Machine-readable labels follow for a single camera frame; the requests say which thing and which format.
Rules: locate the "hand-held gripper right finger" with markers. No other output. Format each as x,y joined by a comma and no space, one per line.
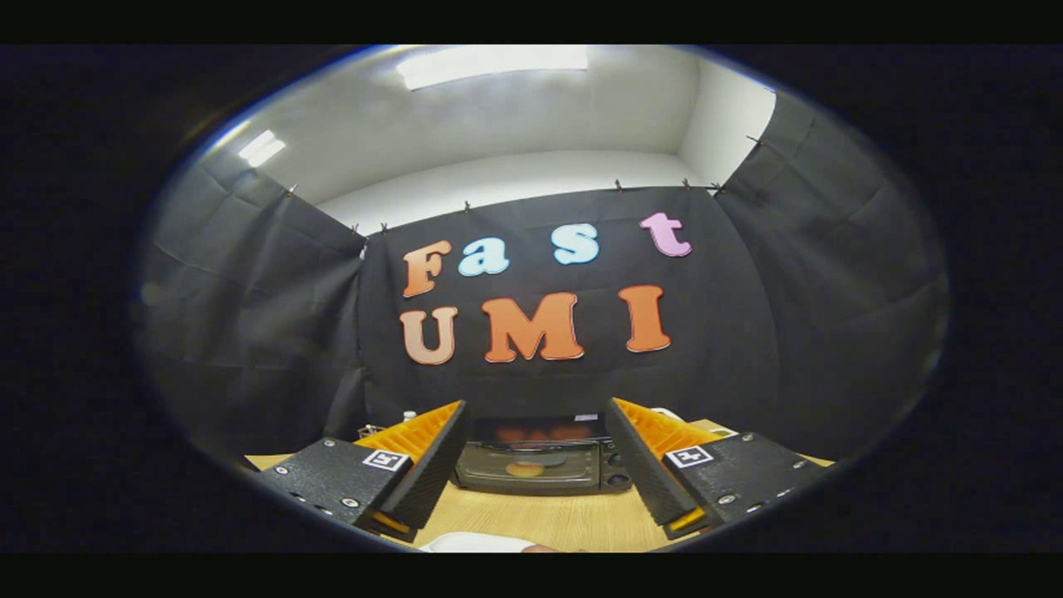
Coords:
644,473

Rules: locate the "brown bagel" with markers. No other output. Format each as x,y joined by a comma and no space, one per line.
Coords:
525,469

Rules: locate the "white plate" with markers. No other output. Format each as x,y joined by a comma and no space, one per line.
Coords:
473,544

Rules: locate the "white countertop appliance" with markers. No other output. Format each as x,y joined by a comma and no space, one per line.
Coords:
668,414

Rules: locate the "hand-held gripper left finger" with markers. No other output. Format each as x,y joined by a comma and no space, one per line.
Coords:
432,473

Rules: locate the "black toaster oven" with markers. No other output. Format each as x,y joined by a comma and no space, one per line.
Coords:
540,465

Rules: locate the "large ceiling light panel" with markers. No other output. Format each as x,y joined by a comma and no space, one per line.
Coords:
490,65

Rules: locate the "small ceiling light panel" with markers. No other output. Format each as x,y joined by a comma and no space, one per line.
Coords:
262,148

